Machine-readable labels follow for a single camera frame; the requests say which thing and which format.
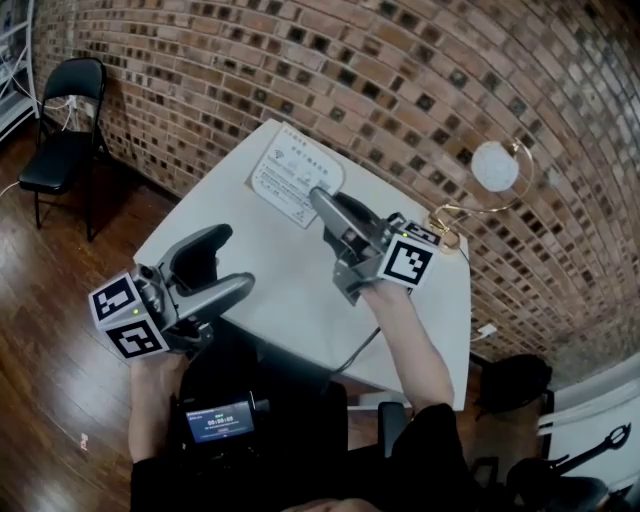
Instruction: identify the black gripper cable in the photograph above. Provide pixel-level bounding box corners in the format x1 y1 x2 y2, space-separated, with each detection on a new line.
327 325 382 379

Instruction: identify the black backpack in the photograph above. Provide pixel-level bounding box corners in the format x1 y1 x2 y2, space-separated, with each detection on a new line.
474 353 555 419

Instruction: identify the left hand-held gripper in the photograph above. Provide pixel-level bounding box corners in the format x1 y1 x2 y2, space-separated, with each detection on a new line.
88 223 256 361

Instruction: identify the person's right forearm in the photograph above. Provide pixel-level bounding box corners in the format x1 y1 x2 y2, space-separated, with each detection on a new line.
359 282 456 414

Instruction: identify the white shelf rack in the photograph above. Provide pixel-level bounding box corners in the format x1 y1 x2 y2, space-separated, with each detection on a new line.
0 0 40 144

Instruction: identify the black recorder with screen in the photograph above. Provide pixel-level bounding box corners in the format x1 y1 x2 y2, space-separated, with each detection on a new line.
179 392 271 449

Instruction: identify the black office chair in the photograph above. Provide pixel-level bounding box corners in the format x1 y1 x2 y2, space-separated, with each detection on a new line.
469 452 640 512

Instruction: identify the black folding chair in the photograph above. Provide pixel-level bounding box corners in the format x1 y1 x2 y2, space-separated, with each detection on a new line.
18 57 114 244

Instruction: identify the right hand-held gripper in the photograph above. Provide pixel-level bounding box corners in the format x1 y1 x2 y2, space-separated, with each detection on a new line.
308 186 444 307

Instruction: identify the dark grey chair armrest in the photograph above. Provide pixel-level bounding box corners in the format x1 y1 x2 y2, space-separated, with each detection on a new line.
377 401 407 459

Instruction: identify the gold lamp with white globe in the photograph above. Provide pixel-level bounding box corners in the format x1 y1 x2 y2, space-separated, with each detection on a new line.
427 138 535 256

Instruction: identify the white poster board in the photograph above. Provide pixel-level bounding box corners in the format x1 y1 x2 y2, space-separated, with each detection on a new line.
537 352 640 496

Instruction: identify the white cable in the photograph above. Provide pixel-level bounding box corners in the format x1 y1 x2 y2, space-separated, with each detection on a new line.
0 94 80 197

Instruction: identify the white table card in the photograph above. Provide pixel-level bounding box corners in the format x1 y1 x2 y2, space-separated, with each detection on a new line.
243 120 346 231

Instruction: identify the person's left forearm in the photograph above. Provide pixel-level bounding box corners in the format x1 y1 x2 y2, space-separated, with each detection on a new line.
127 352 189 464

